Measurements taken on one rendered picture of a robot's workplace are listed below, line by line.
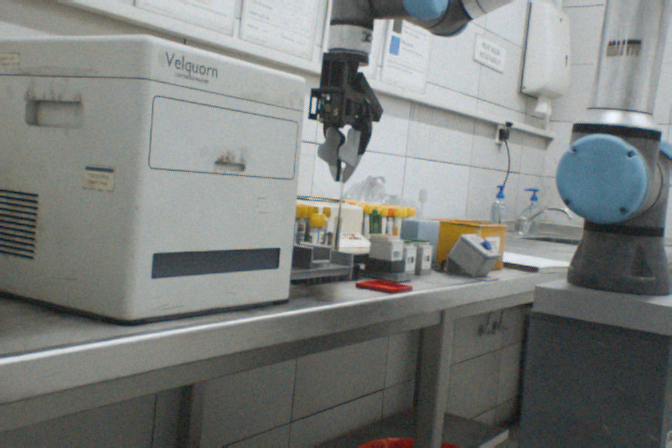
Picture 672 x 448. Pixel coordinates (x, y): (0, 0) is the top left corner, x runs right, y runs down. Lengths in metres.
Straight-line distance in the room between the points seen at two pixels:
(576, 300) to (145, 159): 0.66
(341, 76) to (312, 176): 0.88
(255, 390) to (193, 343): 1.25
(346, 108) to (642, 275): 0.52
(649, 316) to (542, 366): 0.18
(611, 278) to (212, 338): 0.62
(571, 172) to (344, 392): 1.51
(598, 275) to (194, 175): 0.64
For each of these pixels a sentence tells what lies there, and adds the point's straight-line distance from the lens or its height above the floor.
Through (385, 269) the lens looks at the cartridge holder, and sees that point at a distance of 1.38.
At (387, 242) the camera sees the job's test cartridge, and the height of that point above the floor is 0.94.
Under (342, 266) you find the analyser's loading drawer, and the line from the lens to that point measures 1.18.
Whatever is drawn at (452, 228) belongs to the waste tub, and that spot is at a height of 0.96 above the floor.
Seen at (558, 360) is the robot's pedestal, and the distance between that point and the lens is 1.25.
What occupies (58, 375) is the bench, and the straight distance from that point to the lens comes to 0.76.
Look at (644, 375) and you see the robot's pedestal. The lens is 1.22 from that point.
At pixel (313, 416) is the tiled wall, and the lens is 2.36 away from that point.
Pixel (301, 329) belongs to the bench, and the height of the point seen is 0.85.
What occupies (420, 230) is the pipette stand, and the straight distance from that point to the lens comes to 1.58.
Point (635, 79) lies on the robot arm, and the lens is 1.14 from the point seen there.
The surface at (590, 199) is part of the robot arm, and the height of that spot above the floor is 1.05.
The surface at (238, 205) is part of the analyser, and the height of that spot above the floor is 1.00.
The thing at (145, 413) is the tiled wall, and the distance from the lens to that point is 1.83.
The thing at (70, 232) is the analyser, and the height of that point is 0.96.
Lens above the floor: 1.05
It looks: 3 degrees down
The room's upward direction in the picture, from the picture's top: 5 degrees clockwise
